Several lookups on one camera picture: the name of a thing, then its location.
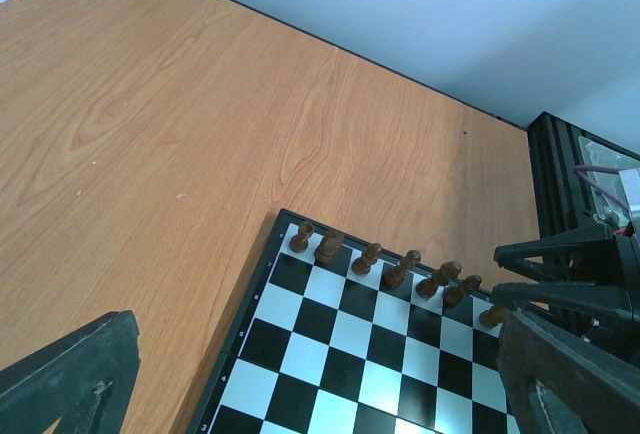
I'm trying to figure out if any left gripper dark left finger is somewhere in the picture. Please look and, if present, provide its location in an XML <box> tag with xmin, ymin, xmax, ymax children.
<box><xmin>1</xmin><ymin>310</ymin><xmax>140</xmax><ymax>433</ymax></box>

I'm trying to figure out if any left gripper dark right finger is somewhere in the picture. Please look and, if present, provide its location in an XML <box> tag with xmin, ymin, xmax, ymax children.
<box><xmin>497</xmin><ymin>310</ymin><xmax>639</xmax><ymax>433</ymax></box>

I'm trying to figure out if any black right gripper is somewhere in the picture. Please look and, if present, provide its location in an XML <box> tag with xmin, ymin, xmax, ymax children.
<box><xmin>491</xmin><ymin>226</ymin><xmax>639</xmax><ymax>324</ymax></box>

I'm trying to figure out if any dark chess bishop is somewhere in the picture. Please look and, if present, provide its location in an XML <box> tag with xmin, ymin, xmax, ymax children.
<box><xmin>478</xmin><ymin>304</ymin><xmax>510</xmax><ymax>329</ymax></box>

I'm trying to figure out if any dark brown chess piece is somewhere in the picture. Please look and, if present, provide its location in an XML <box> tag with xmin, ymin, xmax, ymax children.
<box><xmin>443</xmin><ymin>275</ymin><xmax>483</xmax><ymax>307</ymax></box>

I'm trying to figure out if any dark chess pawn tray edge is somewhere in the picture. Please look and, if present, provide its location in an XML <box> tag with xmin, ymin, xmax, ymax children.
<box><xmin>289</xmin><ymin>221</ymin><xmax>314</xmax><ymax>253</ymax></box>

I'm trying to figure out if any dark chess knight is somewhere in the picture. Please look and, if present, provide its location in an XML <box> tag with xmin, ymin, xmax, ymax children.
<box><xmin>314</xmin><ymin>229</ymin><xmax>344</xmax><ymax>264</ymax></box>

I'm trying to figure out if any black white chessboard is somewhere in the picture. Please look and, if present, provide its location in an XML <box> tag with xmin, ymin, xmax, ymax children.
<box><xmin>188</xmin><ymin>209</ymin><xmax>518</xmax><ymax>433</ymax></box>

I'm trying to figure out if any black side frame rail right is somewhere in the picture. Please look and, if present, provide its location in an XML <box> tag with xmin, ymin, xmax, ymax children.
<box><xmin>527</xmin><ymin>112</ymin><xmax>639</xmax><ymax>237</ymax></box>

